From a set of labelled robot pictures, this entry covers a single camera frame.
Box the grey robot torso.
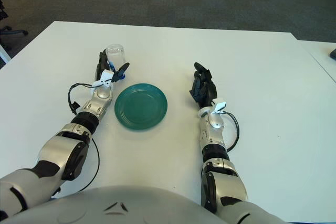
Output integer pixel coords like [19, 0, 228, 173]
[0, 185, 218, 224]

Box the white adjoining table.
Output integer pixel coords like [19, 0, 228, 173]
[295, 39, 336, 82]

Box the clear plastic bottle blue cap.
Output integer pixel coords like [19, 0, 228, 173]
[106, 43, 127, 80]

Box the teal round plate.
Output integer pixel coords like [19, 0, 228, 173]
[114, 83, 169, 131]

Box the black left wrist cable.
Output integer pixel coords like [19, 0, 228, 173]
[67, 82, 98, 116]

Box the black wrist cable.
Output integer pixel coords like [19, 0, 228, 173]
[223, 111, 240, 153]
[67, 82, 98, 116]

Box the thin black elbow cable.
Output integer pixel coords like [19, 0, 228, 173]
[52, 136, 101, 198]

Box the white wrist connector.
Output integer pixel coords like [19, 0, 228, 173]
[91, 69, 115, 88]
[211, 98, 227, 114]

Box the white right wrist connector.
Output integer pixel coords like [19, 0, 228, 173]
[211, 98, 227, 114]

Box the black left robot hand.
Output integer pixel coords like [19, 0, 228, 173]
[94, 50, 130, 83]

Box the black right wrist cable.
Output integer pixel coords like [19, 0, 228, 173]
[223, 111, 240, 153]

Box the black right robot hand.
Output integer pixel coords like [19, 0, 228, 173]
[189, 62, 218, 109]

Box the white left wrist connector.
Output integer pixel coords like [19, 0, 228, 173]
[91, 69, 115, 88]

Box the black office chair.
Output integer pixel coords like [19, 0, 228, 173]
[0, 0, 29, 51]

